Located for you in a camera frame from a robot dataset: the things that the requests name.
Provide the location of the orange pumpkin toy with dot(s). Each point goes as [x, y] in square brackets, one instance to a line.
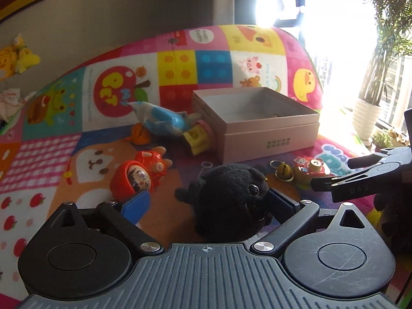
[141, 134]

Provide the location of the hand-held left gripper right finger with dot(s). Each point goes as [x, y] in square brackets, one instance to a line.
[283, 206]

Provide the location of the colourful cartoon play mat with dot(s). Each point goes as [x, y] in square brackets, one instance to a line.
[96, 135]

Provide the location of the small potted plant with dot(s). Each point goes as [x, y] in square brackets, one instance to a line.
[384, 138]

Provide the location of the white plant pot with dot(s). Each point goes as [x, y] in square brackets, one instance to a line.
[367, 117]

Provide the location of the green palm plant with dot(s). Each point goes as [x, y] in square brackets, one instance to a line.
[389, 22]

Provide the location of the white crumpled cloth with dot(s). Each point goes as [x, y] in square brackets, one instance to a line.
[11, 101]

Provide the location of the black plush toy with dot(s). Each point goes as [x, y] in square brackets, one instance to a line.
[225, 199]

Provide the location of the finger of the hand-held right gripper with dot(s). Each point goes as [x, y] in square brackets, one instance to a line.
[341, 177]
[383, 156]

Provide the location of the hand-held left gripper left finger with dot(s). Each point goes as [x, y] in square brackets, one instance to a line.
[136, 204]

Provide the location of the red horned toy figure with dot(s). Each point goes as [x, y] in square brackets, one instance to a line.
[154, 161]

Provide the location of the pink yellow toy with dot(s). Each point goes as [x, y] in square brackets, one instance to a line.
[196, 136]

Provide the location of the yellow plush toy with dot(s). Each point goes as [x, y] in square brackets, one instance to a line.
[25, 56]

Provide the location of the red daruma doll toy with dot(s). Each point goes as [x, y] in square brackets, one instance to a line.
[130, 178]

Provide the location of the pink cardboard box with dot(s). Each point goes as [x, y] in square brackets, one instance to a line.
[270, 138]

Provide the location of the blue white packet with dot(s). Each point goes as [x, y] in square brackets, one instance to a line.
[161, 119]

